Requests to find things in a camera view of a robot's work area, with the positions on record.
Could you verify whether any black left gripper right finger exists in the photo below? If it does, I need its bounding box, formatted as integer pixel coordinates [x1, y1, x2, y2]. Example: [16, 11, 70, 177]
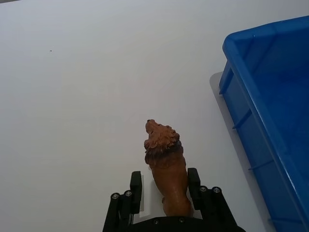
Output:
[187, 167, 238, 232]

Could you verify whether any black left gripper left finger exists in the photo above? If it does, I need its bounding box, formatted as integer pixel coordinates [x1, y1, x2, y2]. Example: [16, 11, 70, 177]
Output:
[102, 171, 142, 232]

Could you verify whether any brown toy lion figure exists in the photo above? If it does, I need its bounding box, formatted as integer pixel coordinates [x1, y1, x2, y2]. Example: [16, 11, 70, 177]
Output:
[144, 119, 194, 217]

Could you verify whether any blue plastic bin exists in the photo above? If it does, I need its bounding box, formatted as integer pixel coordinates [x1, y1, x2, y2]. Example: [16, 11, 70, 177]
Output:
[219, 15, 309, 232]

